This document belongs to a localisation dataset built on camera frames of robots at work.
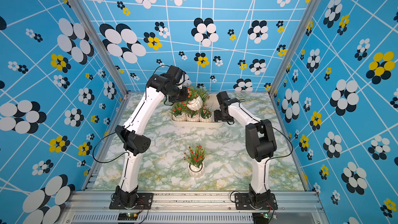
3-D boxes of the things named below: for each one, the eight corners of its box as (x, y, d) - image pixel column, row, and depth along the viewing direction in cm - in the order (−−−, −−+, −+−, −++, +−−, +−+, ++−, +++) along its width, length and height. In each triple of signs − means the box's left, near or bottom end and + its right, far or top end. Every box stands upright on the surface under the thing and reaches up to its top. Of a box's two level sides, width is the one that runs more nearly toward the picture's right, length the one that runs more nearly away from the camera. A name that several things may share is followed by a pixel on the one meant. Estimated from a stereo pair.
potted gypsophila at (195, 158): (185, 178, 83) (182, 169, 71) (187, 157, 90) (184, 145, 78) (205, 178, 83) (205, 169, 71) (205, 157, 90) (205, 145, 78)
